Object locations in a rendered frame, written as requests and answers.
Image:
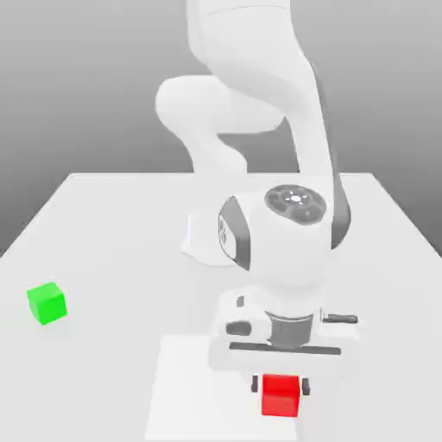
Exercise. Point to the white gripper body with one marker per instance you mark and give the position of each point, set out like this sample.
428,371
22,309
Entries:
241,359

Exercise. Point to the small green cube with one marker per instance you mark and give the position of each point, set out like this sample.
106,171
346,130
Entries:
47,304

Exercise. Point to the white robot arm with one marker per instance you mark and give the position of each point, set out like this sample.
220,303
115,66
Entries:
248,103

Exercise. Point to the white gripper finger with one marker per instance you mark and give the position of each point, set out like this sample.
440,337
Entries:
306,386
255,383

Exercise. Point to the small red cube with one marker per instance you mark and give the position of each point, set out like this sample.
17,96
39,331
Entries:
279,397

